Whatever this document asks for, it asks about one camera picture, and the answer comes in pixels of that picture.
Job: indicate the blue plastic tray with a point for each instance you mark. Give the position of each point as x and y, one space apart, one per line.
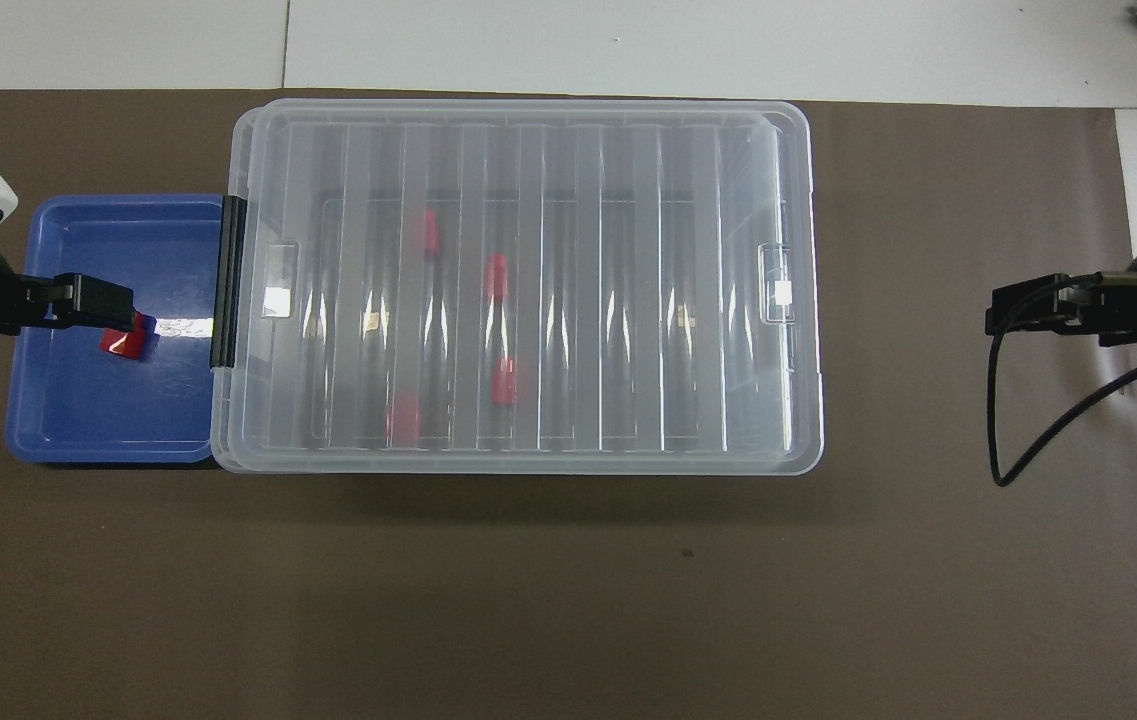
78 400

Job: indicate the clear plastic box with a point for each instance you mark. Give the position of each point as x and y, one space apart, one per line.
528 466

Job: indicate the clear plastic box lid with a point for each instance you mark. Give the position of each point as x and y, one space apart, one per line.
628 150

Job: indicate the red block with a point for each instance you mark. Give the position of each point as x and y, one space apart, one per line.
496 277
120 343
403 416
504 382
429 234

